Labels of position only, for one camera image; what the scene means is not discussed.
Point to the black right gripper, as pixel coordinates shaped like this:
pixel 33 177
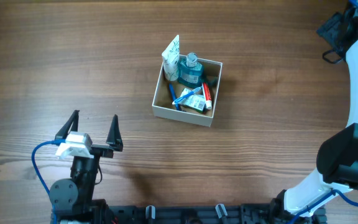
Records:
pixel 327 28

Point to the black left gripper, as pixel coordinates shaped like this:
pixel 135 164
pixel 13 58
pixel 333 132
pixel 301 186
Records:
pixel 114 137

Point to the blue disposable razor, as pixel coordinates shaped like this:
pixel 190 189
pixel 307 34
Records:
pixel 174 97

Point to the white leaf-print tube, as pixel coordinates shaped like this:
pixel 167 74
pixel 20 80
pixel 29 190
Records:
pixel 171 57

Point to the green white soap pack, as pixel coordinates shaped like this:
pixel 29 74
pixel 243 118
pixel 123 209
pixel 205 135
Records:
pixel 196 102

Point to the blue mouthwash bottle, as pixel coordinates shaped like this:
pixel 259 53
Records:
pixel 190 71

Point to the blue white toothbrush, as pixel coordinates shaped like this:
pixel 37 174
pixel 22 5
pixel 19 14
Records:
pixel 192 92

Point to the blue white toothpaste tube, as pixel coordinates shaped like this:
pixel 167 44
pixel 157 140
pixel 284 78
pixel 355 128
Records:
pixel 207 96

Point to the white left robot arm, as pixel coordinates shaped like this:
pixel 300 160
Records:
pixel 72 198

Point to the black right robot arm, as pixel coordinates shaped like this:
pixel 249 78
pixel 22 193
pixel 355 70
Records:
pixel 336 171

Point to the white open box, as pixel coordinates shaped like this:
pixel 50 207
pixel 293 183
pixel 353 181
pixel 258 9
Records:
pixel 162 101

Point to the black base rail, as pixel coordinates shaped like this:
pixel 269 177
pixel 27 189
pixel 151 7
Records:
pixel 240 214

